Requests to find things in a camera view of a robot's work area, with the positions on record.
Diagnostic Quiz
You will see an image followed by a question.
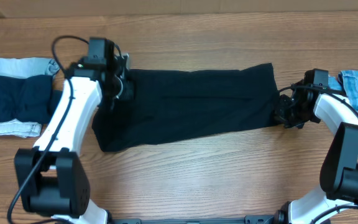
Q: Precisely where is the black polo shirt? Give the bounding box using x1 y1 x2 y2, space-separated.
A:
92 63 278 152

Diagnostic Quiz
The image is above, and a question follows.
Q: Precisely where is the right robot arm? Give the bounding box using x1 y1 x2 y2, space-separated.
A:
269 68 358 224

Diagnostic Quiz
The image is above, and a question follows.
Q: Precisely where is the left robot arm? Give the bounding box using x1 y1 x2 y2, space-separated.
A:
6 37 134 223

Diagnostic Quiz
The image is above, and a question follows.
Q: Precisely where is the folded light grey garment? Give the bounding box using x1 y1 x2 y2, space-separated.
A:
0 57 60 138

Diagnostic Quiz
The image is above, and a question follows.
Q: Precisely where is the folded navy garment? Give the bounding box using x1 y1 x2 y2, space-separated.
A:
0 75 62 124

